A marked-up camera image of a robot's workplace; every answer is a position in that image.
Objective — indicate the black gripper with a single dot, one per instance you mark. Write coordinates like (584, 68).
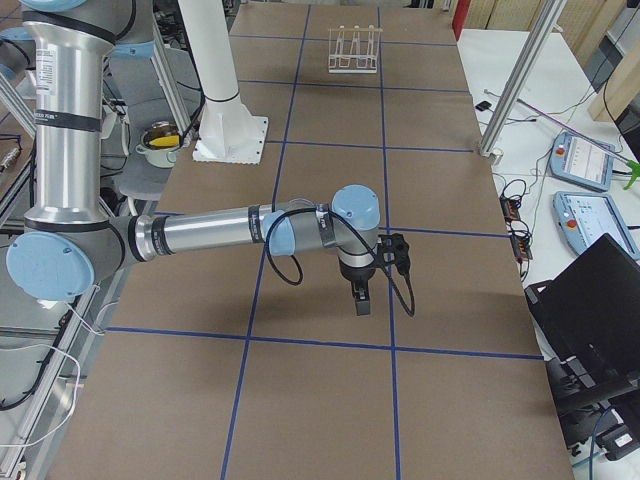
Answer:
(356, 274)

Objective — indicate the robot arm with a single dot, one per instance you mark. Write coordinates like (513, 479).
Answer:
(69, 243)

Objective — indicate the white cup holder rack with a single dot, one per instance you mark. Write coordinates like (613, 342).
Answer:
(354, 50)

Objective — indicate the small black device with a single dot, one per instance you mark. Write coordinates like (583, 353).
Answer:
(483, 105)

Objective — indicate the black laptop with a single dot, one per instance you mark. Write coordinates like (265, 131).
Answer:
(589, 314)

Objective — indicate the lower teach pendant tablet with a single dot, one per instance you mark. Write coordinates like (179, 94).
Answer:
(584, 217)

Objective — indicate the teach pendant tablet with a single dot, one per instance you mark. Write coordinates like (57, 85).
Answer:
(577, 161)
(584, 217)

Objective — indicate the pot with yellow item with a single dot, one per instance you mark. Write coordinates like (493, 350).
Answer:
(159, 144)

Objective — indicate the upper teach pendant tablet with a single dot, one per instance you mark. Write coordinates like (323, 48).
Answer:
(577, 161)

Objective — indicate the metal reacher grabber tool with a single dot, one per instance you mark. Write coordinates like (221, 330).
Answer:
(631, 164)

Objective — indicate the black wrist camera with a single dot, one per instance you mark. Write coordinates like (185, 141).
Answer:
(392, 249)

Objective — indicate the white pedestal column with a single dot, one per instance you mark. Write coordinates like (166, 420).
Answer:
(228, 131)

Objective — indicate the aluminium frame post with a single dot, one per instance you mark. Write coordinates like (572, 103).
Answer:
(527, 58)

